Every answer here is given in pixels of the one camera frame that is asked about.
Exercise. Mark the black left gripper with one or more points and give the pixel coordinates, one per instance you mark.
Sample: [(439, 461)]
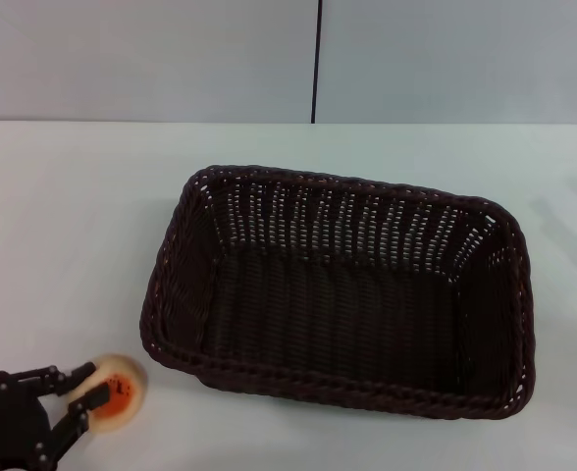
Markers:
[(9, 427)]

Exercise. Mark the round bread with orange centre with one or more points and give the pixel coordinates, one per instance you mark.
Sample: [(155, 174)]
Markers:
[(127, 378)]

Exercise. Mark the dark brown woven basket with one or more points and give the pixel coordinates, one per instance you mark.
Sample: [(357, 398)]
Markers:
[(337, 304)]

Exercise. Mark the black vertical wall strip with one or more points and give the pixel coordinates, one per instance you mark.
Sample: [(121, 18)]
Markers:
[(316, 59)]

